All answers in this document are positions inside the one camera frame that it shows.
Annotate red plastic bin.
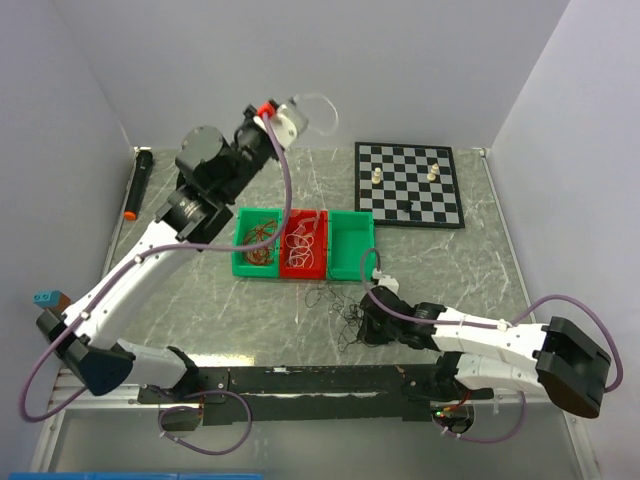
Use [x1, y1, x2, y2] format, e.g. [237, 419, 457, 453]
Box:
[279, 209, 328, 280]

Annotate right cream chess piece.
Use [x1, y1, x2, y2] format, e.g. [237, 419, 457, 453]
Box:
[427, 163, 440, 182]

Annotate cream chess piece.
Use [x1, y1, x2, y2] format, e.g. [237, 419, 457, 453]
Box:
[427, 163, 440, 182]
[371, 168, 382, 185]

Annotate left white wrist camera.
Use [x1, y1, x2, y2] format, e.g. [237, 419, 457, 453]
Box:
[253, 99, 309, 150]

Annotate black and white chessboard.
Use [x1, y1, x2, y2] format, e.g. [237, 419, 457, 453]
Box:
[354, 142, 465, 229]

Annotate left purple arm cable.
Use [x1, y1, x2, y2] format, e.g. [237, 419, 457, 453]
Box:
[18, 117, 294, 455]

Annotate aluminium frame rail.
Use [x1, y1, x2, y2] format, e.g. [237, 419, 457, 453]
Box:
[30, 354, 594, 472]

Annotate green plastic bin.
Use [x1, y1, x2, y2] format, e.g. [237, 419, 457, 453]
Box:
[231, 207, 285, 279]
[327, 210, 375, 281]

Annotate black marker orange cap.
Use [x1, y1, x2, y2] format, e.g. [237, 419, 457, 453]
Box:
[123, 150, 154, 221]

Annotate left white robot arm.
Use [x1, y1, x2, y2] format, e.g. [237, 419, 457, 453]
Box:
[36, 101, 308, 402]

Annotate right green plastic bin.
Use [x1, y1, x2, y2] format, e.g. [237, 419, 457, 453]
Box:
[327, 210, 375, 281]

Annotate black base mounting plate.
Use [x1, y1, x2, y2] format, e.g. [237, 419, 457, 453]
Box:
[138, 364, 494, 426]

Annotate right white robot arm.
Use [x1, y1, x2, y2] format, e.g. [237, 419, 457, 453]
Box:
[358, 285, 611, 419]

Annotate blue and orange toy block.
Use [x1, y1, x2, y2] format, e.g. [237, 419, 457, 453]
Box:
[33, 290, 71, 314]

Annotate left cream chess piece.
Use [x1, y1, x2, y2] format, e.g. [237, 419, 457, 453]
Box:
[371, 168, 382, 185]

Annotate red cable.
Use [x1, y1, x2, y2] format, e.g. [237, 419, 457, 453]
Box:
[241, 218, 280, 266]

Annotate left green plastic bin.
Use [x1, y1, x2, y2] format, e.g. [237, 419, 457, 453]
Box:
[231, 207, 285, 279]

